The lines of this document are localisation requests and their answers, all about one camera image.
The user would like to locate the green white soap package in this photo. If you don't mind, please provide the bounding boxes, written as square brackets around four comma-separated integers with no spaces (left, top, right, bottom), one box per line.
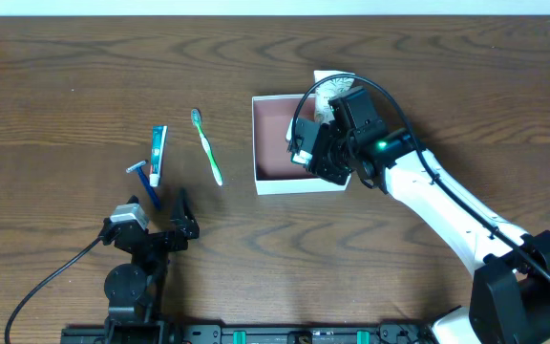
[290,150,312,167]

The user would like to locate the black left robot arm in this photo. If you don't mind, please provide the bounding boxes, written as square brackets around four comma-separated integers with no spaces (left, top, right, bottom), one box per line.
[98,189,200,339]

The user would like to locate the blue disposable razor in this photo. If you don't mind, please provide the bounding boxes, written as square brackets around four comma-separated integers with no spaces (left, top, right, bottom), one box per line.
[126,161,161,210]

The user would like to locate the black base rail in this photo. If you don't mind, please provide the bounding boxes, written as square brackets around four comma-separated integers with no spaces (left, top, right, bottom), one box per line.
[60,322,436,344]

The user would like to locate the white lotion tube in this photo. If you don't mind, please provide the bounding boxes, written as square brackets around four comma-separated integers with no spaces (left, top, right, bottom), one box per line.
[314,77,354,124]

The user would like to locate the white box with pink interior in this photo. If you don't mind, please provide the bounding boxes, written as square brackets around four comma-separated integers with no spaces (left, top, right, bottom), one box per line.
[252,94,350,196]

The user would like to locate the green white toothpaste tube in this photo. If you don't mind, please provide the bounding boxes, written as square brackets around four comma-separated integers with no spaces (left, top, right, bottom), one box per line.
[149,125,168,187]

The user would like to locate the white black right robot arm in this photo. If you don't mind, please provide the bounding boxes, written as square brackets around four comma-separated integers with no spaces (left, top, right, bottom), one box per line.
[286,87,550,343]

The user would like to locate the green white toothbrush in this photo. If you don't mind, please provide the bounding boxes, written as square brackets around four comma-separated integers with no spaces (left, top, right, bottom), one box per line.
[191,108,223,186]

